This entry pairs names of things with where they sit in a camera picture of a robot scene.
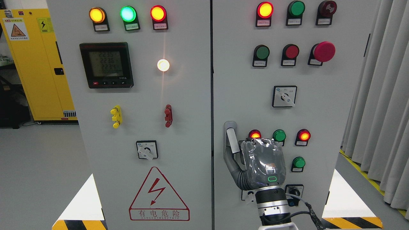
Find grey robotic hand plastic wrapped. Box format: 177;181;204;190
224;138;286;190

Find silver door handle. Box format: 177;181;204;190
223;121;241;166

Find grey right cabinet door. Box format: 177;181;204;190
212;0;380;230

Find grey cabinet door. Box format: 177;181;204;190
212;0;380;230
47;0;212;230

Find grey left cabinet door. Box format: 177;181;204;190
47;0;212;230

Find lit red light middle left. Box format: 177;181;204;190
248;129;262;138

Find green light middle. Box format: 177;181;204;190
272;129;287;146

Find green push button lower right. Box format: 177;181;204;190
291;156;306;173

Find green push button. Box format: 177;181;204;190
252;45;270;67
291;156;306;173

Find lit red light middle right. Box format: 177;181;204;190
295;129;311;146

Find red terminal connector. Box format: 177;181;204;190
164;104;173;128

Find green push button upper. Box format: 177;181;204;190
252;45;270;67

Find red danger warning sticker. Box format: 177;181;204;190
129;166;190;221

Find red push button upper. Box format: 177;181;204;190
281;44;300;66

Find grey curtain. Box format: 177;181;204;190
342;0;409;211

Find red emergency stop button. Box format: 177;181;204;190
308;41;336;66

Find white lit indicator lamp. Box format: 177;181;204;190
157;58;170;72

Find lit red light top right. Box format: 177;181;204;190
255;1;274;27

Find yellow terminal connector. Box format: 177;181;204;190
111;105;123;129

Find dark green light top right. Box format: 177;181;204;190
285;0;305;26

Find dark red buzzer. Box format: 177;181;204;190
315;0;337;25

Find lit red indicator light left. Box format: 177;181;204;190
150;5;169;30

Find black digital power meter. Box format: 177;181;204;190
79;42;134;89

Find lit green indicator light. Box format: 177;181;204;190
120;5;141;31

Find orange indicator light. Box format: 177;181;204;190
89;7;110;32

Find yellow safety cabinet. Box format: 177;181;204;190
1;9;77;122

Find lower white rotary switch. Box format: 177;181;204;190
241;190;256;205

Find black key selector switch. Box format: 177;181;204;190
285;184;304;207

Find upper right rotary switch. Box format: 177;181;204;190
272;85;297;108

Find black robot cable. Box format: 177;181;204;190
262;193;326;230

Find left door rotary switch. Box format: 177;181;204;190
136;140;158;160

